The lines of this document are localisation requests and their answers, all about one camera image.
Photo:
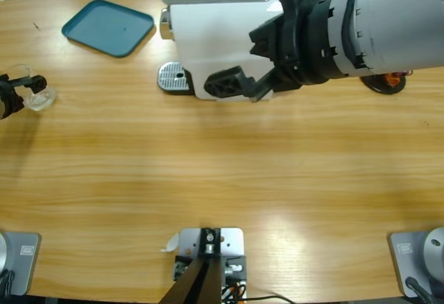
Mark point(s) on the metal drip tray grate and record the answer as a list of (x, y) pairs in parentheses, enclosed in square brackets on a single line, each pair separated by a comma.
[(170, 75)]

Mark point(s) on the white capsule coffee machine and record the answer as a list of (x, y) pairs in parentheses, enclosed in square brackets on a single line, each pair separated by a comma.
[(215, 40)]

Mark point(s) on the teal plastic tray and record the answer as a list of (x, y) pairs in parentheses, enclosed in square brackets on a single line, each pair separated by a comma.
[(104, 26)]

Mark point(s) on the orange coffee capsule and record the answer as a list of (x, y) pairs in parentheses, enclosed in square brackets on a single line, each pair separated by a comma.
[(392, 80)]

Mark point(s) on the purple coffee capsule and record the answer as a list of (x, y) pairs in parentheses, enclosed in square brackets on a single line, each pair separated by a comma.
[(405, 72)]

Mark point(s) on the grey base plate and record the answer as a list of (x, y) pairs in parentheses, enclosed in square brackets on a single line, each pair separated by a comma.
[(399, 259), (24, 266)]

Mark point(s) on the dark camera post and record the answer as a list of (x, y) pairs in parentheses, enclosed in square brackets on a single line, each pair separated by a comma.
[(201, 283)]

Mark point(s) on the clear glass cup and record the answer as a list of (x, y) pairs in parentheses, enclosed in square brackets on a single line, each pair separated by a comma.
[(41, 101)]

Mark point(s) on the white paper tag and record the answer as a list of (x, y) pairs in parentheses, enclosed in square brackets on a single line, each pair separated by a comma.
[(171, 243)]

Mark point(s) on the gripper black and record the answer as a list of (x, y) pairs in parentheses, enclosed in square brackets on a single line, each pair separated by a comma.
[(8, 102), (312, 40)]

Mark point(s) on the black capsule holder with rods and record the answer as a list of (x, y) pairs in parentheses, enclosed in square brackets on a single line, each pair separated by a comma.
[(378, 87)]

